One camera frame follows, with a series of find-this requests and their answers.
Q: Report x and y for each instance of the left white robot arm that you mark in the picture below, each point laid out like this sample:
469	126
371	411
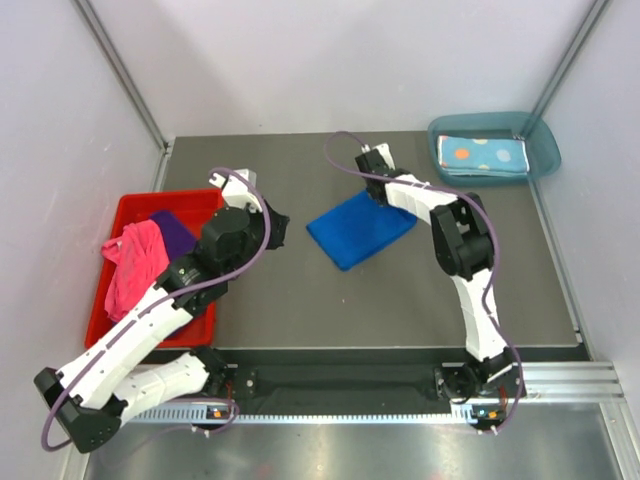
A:
96	394

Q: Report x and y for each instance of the right aluminium frame post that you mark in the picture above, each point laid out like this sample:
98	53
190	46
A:
577	42

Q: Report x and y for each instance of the red plastic bin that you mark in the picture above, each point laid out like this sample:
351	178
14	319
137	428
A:
192	208

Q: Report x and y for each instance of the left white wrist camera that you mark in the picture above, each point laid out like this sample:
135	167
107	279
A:
235	193

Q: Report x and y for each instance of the teal translucent plastic tray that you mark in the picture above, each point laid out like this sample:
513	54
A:
541	147

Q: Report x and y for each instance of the aluminium front rail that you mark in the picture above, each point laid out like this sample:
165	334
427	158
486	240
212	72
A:
572	382

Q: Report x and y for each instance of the pink towel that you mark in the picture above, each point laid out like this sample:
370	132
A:
139	256

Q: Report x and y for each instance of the purple towel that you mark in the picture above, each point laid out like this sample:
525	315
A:
178	240

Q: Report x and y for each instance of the aluminium frame post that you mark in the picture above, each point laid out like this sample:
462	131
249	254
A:
91	19
577	42

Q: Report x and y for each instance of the light blue polka-dot towel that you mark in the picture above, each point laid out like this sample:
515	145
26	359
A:
475	157

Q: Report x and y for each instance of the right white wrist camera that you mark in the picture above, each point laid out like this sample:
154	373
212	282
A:
383	150

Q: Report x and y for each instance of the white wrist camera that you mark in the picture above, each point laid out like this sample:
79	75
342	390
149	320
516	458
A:
235	193
383	150

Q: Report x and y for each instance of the white slotted cable duct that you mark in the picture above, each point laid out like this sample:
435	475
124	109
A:
210	414

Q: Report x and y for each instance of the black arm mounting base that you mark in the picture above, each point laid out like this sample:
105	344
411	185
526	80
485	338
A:
354	389

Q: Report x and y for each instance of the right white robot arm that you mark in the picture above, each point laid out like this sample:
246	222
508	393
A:
463	248

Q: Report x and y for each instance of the left aluminium frame post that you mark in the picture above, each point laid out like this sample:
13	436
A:
91	19

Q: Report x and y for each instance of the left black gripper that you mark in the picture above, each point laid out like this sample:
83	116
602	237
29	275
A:
278	226

